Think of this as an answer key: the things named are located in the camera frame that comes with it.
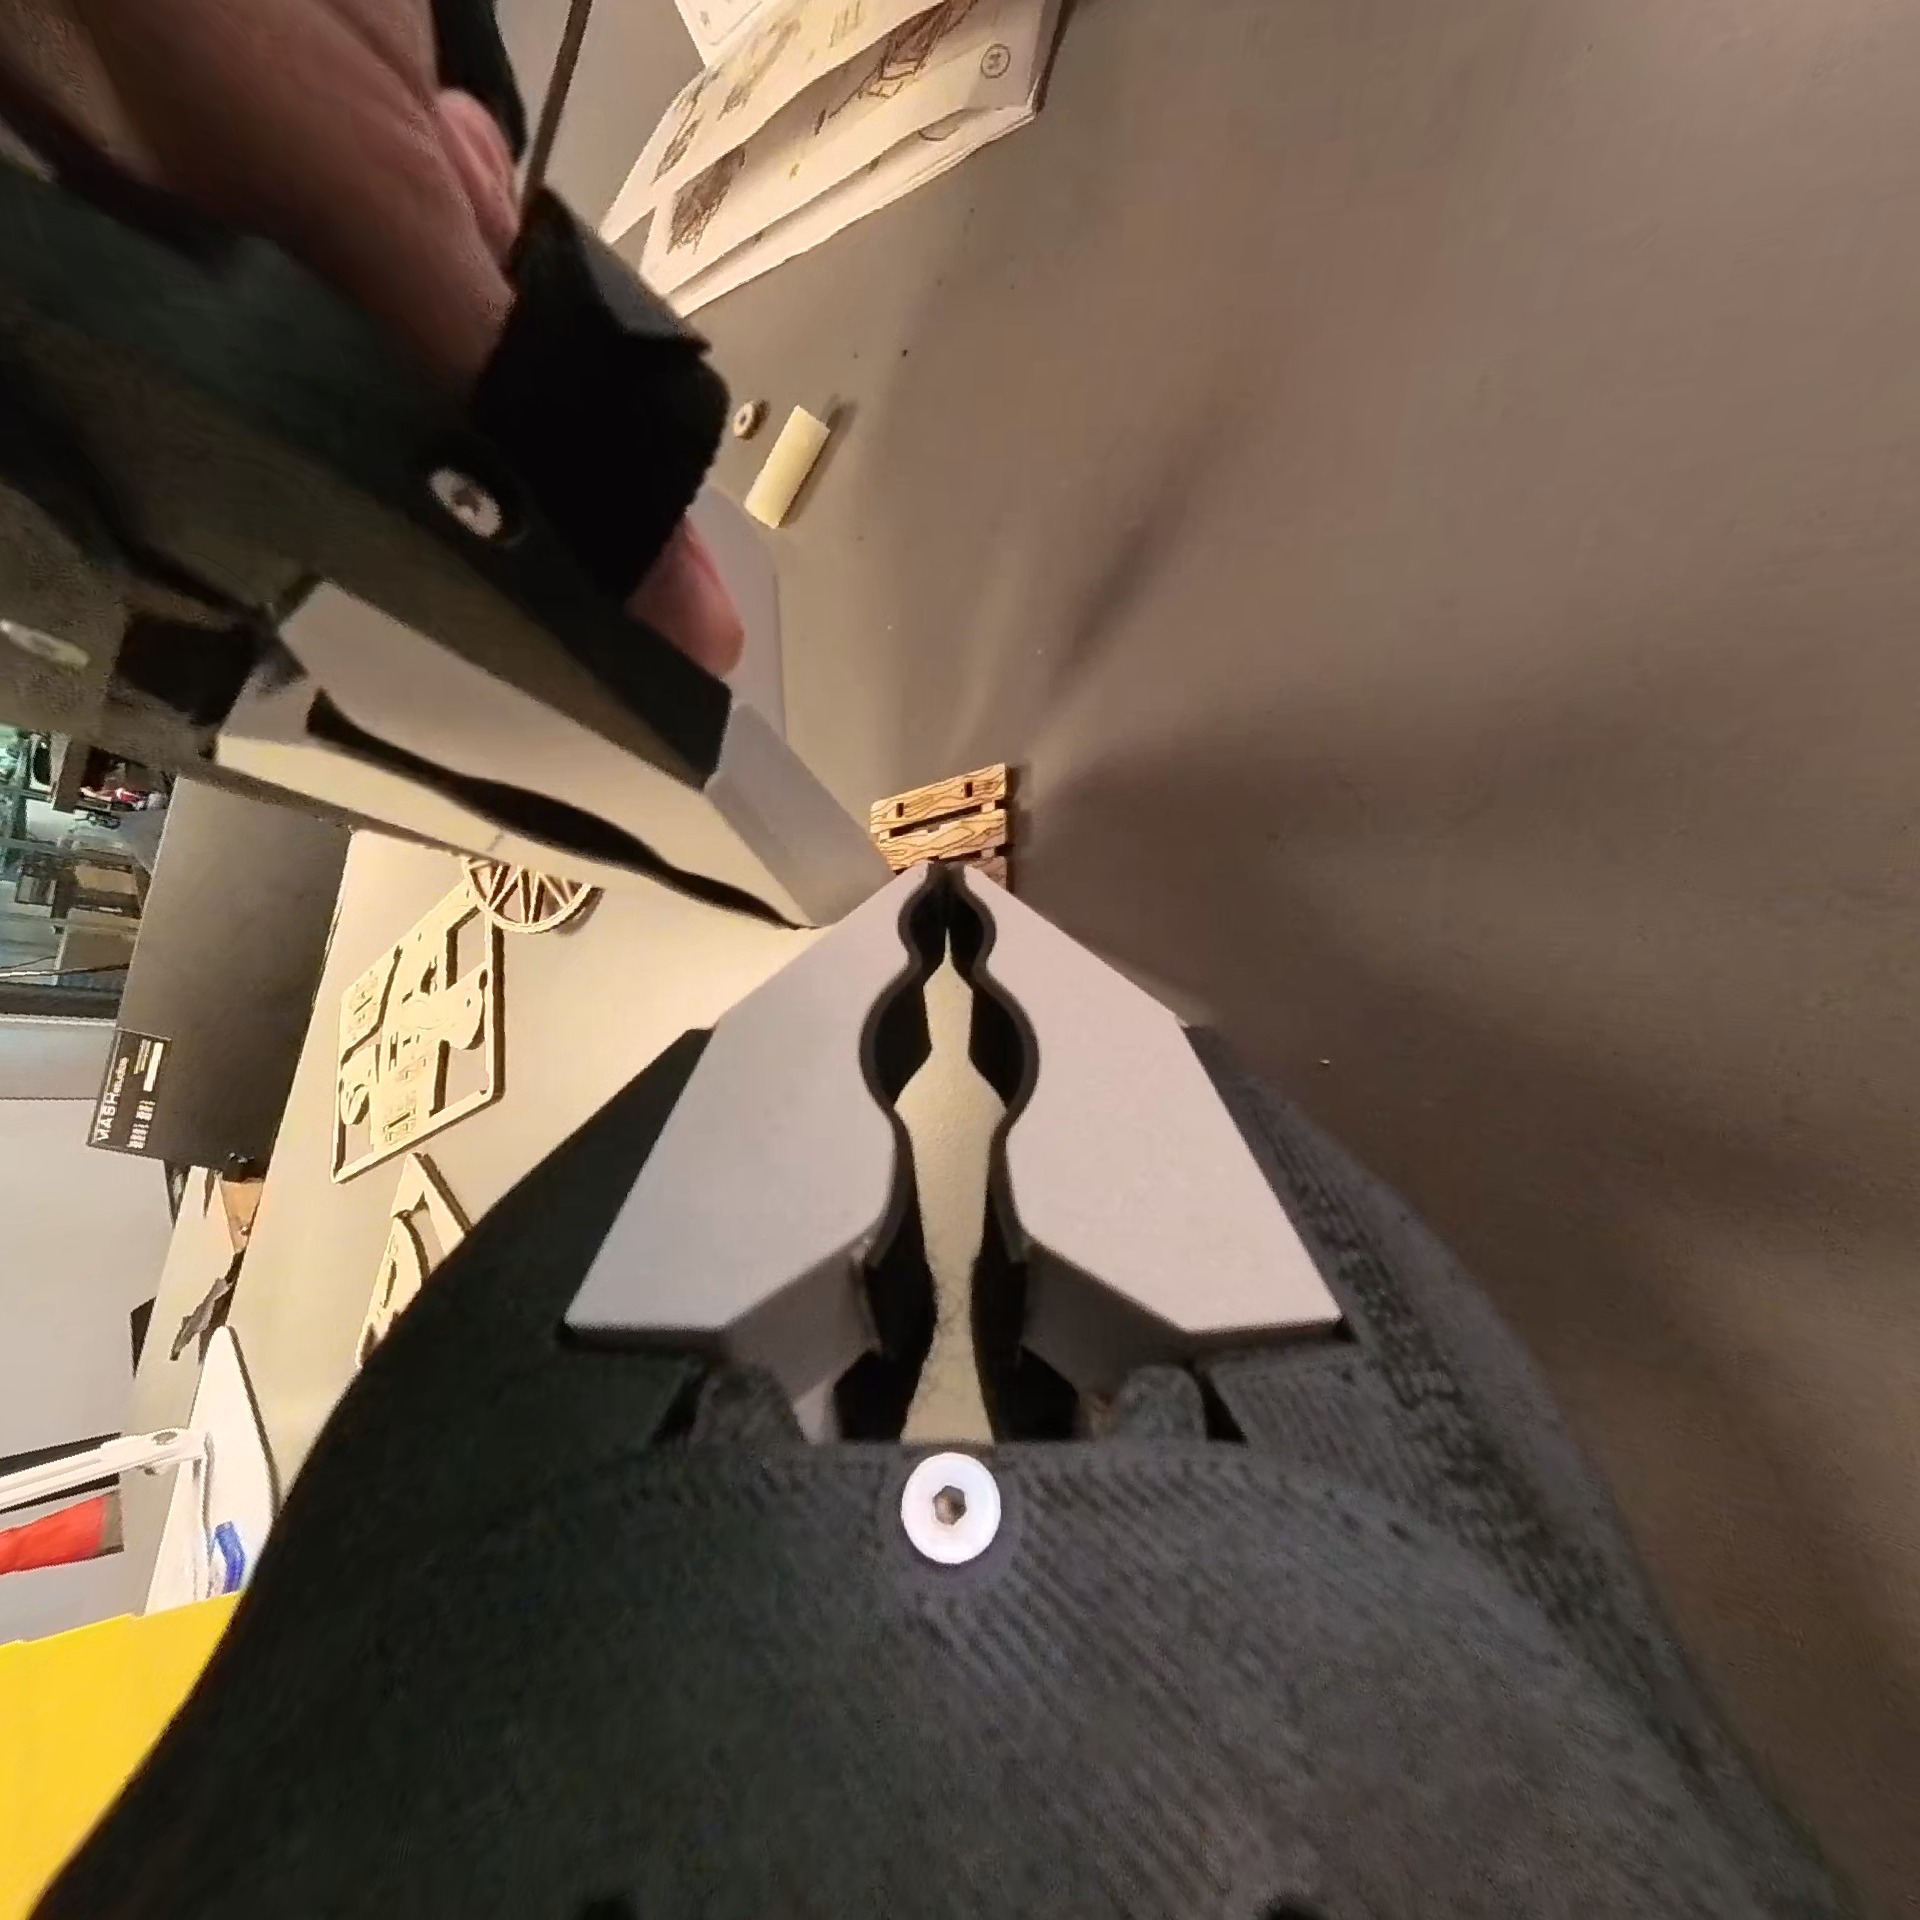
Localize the wooden bicycle model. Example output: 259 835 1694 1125
462 853 603 943

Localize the yellow box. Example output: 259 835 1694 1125
0 1590 251 1920

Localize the black box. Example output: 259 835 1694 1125
120 777 356 1175

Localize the small wooden crate part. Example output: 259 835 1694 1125
870 761 1025 883

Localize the narrow wooden parts sheet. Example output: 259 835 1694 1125
331 883 507 1189

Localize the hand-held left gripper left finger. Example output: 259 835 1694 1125
566 867 946 1445

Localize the white paper with blue print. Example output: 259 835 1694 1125
186 1325 282 1617

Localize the pale yellow cylinder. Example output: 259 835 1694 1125
744 401 837 531

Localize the red panel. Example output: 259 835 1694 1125
0 1507 116 1577

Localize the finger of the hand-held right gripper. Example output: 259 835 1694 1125
282 579 889 929
214 695 816 926

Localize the person's right hand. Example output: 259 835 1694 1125
0 0 745 671

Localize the instruction booklet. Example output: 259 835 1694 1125
600 0 1072 321

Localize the wide wooden parts sheet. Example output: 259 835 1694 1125
356 1153 470 1364

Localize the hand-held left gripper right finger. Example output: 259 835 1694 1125
957 867 1346 1377

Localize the thin black cable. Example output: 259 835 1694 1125
515 0 593 203

